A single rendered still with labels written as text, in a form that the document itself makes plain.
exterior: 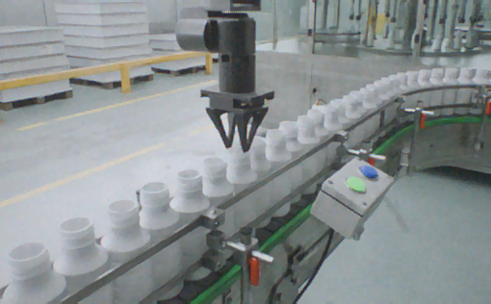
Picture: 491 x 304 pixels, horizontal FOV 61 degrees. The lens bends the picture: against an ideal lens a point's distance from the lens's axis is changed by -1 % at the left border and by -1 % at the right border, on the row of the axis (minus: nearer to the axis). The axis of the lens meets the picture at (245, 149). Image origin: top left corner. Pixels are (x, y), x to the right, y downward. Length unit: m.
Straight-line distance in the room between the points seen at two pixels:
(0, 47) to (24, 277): 5.83
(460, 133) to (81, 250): 1.43
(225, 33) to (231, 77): 0.06
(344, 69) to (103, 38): 4.27
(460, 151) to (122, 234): 1.40
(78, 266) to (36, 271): 0.05
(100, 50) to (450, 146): 6.06
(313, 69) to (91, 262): 3.51
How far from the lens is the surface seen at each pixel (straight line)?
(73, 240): 0.50
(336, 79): 3.82
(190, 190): 0.59
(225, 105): 0.64
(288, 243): 0.82
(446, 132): 1.65
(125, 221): 0.52
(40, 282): 0.48
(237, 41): 0.62
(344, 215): 0.70
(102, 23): 7.02
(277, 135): 0.80
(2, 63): 6.27
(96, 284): 0.50
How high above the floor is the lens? 1.40
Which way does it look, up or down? 20 degrees down
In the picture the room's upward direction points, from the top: straight up
